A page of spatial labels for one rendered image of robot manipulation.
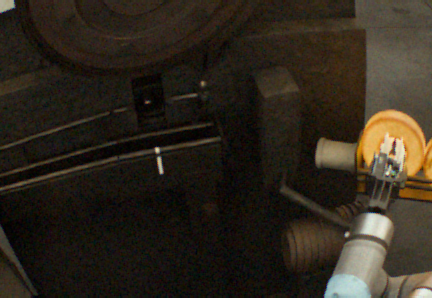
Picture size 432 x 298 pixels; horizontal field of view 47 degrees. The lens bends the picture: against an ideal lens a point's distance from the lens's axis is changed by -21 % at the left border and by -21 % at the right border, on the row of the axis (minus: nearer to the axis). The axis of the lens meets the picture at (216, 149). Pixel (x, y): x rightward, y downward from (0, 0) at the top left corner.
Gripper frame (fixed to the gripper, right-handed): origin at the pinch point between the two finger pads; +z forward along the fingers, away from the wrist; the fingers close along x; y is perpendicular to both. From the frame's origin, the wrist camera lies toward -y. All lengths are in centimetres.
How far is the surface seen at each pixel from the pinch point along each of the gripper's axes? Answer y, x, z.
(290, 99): 4.2, 23.2, 0.0
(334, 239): -19.5, 9.7, -14.7
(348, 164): -5.5, 10.0, -4.7
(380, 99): -104, 18, 95
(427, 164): -2.0, -9.1, -2.5
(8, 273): 2, 66, -54
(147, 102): 2, 51, -6
